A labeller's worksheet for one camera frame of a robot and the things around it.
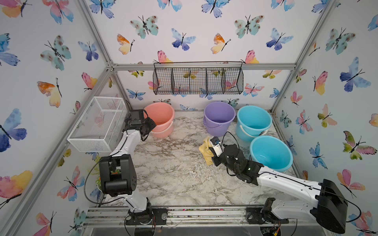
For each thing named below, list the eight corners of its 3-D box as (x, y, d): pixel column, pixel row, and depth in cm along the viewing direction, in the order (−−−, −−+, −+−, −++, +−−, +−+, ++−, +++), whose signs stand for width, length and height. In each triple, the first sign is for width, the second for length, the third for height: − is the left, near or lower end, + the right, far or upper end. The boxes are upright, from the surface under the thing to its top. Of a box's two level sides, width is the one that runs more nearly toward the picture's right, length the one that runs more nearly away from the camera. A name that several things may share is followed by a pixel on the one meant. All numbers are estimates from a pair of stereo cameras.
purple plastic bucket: (204, 140, 105) (206, 124, 91) (203, 118, 119) (204, 101, 105) (232, 140, 105) (238, 124, 91) (228, 118, 119) (232, 101, 105)
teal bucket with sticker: (235, 147, 102) (242, 131, 88) (230, 122, 116) (235, 105, 102) (266, 146, 102) (277, 131, 88) (257, 122, 116) (266, 105, 102)
